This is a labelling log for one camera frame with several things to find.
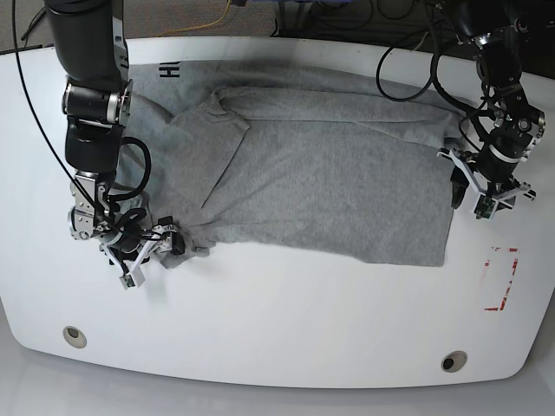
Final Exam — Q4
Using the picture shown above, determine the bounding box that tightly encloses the right table cable grommet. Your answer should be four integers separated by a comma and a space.
441, 351, 467, 374

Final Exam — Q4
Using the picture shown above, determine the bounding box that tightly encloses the left table cable grommet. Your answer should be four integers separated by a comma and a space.
62, 326, 87, 349

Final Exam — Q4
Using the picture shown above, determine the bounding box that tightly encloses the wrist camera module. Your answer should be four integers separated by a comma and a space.
120, 268, 146, 290
473, 193, 499, 220

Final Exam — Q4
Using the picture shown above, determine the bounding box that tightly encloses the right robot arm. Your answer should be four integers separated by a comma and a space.
44, 1, 186, 289

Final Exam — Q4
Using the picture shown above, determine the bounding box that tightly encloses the yellow cable on floor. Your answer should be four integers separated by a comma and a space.
158, 0, 231, 39

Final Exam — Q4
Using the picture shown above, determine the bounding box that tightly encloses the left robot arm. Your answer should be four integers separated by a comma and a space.
408, 1, 554, 219

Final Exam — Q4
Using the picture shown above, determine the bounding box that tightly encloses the red tape rectangle marking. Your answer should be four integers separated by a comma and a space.
479, 246, 519, 312

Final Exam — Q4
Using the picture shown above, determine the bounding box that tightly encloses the table cable grommet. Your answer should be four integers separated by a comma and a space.
62, 326, 87, 349
441, 351, 467, 374

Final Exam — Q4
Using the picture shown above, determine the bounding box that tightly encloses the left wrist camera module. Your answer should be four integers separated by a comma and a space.
473, 193, 499, 220

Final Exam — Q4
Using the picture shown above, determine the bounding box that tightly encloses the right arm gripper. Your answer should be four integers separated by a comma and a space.
100, 216, 186, 278

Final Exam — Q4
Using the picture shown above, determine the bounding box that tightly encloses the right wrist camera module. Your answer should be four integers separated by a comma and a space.
120, 268, 146, 290

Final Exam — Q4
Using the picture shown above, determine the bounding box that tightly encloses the grey t-shirt with black lettering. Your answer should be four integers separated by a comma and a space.
126, 62, 460, 267

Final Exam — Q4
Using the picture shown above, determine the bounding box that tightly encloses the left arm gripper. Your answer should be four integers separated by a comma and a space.
437, 148, 536, 210

